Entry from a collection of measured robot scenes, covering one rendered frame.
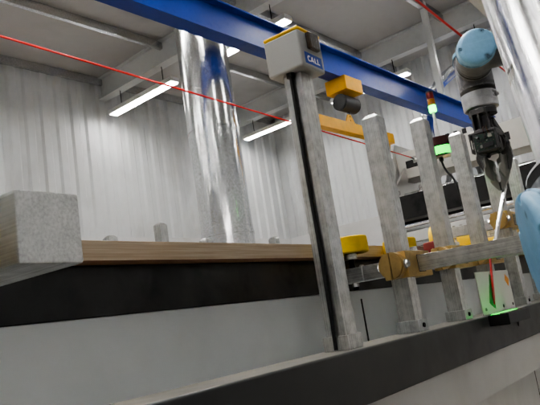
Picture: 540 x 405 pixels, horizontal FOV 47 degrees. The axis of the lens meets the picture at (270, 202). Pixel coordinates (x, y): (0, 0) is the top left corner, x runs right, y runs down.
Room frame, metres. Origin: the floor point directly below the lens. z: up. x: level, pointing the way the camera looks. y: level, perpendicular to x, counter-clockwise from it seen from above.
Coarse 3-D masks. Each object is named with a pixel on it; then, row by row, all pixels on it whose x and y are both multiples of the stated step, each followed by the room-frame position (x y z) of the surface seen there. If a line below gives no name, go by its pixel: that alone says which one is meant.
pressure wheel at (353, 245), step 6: (342, 240) 1.27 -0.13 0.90; (348, 240) 1.26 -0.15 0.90; (354, 240) 1.26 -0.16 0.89; (360, 240) 1.27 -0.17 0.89; (366, 240) 1.29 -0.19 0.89; (342, 246) 1.27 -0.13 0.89; (348, 246) 1.26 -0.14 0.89; (354, 246) 1.26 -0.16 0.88; (360, 246) 1.27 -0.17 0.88; (366, 246) 1.28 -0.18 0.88; (348, 252) 1.27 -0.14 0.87; (354, 252) 1.32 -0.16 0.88; (360, 252) 1.31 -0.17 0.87; (348, 258) 1.29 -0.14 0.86; (354, 258) 1.29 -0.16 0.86; (354, 264) 1.30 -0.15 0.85; (354, 288) 1.30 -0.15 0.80
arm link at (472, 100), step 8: (488, 88) 1.52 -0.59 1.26; (464, 96) 1.55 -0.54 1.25; (472, 96) 1.53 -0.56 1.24; (480, 96) 1.52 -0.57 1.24; (488, 96) 1.52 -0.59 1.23; (496, 96) 1.53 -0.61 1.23; (464, 104) 1.56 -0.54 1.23; (472, 104) 1.53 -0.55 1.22; (480, 104) 1.53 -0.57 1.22; (488, 104) 1.53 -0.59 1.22; (496, 104) 1.54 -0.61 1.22; (464, 112) 1.57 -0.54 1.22
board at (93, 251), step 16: (96, 240) 0.83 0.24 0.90; (96, 256) 0.82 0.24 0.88; (112, 256) 0.85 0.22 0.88; (128, 256) 0.87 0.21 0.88; (144, 256) 0.89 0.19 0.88; (160, 256) 0.92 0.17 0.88; (176, 256) 0.94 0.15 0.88; (192, 256) 0.97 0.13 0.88; (208, 256) 1.00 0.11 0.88; (224, 256) 1.04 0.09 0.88; (240, 256) 1.07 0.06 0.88; (256, 256) 1.11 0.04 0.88; (272, 256) 1.15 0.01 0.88; (288, 256) 1.19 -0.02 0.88; (304, 256) 1.23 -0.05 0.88; (368, 256) 1.46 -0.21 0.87
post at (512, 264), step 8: (496, 168) 1.79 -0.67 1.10; (488, 184) 1.80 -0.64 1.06; (496, 192) 1.79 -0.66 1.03; (496, 200) 1.80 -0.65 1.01; (496, 208) 1.80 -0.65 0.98; (504, 208) 1.79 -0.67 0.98; (504, 232) 1.80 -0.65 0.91; (512, 232) 1.81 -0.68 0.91; (512, 256) 1.79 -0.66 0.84; (512, 264) 1.79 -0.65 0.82; (520, 264) 1.81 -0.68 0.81; (512, 272) 1.80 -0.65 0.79; (520, 272) 1.80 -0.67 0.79; (512, 280) 1.80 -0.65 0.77; (520, 280) 1.79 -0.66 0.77; (512, 288) 1.80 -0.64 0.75; (520, 288) 1.79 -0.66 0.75; (520, 296) 1.79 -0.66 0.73
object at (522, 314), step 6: (510, 312) 1.43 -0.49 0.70; (516, 312) 1.46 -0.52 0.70; (522, 312) 1.50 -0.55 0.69; (528, 312) 1.54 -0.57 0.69; (492, 318) 1.43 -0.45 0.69; (498, 318) 1.42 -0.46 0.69; (504, 318) 1.41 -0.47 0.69; (510, 318) 1.41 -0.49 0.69; (516, 318) 1.45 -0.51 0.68; (522, 318) 1.49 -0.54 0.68; (492, 324) 1.43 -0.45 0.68; (498, 324) 1.42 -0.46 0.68; (504, 324) 1.41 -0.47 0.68
